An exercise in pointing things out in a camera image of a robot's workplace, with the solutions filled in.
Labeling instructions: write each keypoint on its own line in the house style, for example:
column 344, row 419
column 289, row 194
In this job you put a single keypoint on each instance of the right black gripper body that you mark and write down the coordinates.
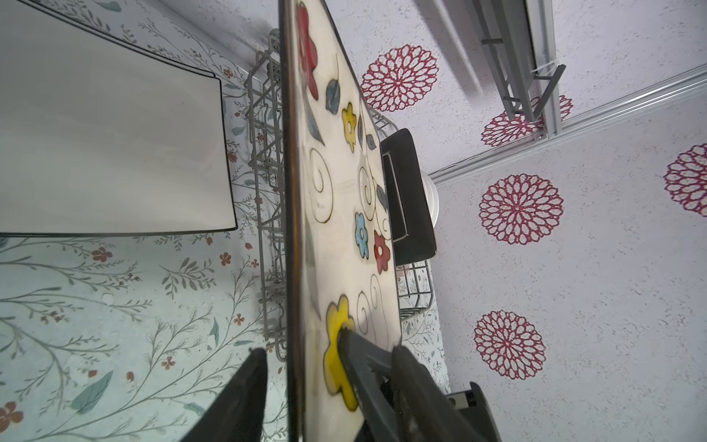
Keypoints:
column 471, row 404

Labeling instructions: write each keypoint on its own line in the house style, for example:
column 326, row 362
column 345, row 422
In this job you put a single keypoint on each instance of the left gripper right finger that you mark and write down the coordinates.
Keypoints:
column 423, row 413

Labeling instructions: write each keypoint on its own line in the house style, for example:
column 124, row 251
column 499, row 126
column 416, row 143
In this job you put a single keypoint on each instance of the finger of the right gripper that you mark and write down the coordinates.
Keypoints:
column 376, row 379

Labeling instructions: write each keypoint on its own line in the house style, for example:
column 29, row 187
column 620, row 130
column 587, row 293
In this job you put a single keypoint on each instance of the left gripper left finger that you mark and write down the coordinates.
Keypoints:
column 238, row 411

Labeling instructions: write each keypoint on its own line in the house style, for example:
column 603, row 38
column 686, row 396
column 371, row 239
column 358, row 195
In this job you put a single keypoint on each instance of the black square plate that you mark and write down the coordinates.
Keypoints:
column 412, row 230
column 339, row 253

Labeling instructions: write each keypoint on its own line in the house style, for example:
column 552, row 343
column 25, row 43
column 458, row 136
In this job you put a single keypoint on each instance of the white round plate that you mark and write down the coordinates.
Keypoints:
column 432, row 197

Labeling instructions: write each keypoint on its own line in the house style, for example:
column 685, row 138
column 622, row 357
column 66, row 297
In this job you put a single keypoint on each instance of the grey wire dish rack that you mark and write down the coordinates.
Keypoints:
column 265, row 118

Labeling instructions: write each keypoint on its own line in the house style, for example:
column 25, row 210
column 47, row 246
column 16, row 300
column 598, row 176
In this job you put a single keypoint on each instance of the grey wall shelf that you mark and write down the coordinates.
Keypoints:
column 517, row 39

